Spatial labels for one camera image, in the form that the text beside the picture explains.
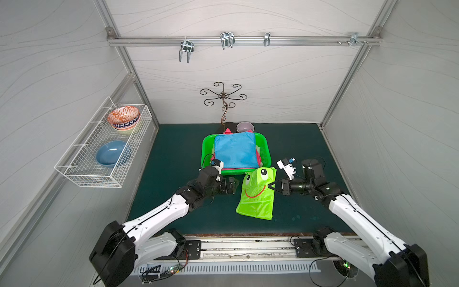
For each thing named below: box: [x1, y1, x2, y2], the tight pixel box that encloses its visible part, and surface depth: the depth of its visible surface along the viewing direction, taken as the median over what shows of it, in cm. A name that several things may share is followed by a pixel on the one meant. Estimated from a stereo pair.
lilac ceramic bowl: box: [236, 121, 255, 133], surface depth 116 cm
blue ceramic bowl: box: [95, 140, 127, 169], surface depth 66 cm
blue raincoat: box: [213, 132, 260, 169], surface depth 101 cm
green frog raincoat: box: [235, 166, 277, 221], surface depth 77 cm
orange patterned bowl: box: [106, 105, 141, 131], surface depth 73 cm
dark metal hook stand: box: [199, 81, 248, 133], surface depth 94 cm
